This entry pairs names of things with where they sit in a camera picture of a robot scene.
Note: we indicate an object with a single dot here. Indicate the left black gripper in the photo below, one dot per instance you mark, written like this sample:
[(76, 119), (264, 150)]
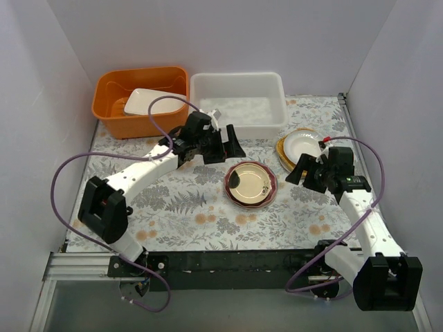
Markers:
[(219, 148)]

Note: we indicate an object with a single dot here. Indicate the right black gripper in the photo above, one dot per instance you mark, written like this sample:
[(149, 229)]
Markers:
[(309, 173)]

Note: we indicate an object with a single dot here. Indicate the woven bamboo tray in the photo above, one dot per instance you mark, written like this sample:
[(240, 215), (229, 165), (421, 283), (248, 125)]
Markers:
[(286, 163)]

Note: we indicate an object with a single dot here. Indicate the white deep plate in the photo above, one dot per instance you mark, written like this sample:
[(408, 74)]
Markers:
[(301, 142)]

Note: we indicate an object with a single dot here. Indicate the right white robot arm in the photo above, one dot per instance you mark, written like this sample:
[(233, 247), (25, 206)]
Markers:
[(385, 278)]

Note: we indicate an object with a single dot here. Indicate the clear plastic bin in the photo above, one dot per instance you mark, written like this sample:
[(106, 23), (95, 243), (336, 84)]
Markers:
[(254, 103)]

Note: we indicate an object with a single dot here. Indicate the cream and black plate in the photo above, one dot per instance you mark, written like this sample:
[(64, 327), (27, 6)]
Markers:
[(249, 183)]

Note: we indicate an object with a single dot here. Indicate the maroon scalloped plate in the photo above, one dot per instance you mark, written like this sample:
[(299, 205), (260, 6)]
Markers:
[(250, 185)]

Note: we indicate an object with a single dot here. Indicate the orange plastic tub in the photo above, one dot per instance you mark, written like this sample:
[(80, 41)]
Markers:
[(122, 98)]

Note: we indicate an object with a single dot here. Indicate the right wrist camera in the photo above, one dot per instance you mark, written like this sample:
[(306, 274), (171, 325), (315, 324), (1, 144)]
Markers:
[(323, 147)]

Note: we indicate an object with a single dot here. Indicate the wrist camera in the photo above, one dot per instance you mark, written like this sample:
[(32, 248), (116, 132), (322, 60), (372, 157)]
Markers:
[(214, 115), (323, 147)]

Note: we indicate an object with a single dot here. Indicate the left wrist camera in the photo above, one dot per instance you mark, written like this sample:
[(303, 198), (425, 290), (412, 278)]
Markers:
[(214, 115)]

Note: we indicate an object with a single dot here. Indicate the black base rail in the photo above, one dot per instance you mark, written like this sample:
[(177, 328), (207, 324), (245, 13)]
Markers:
[(225, 269)]

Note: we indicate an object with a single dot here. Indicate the aluminium frame rail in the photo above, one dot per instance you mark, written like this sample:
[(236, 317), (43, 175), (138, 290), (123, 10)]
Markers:
[(77, 266)]

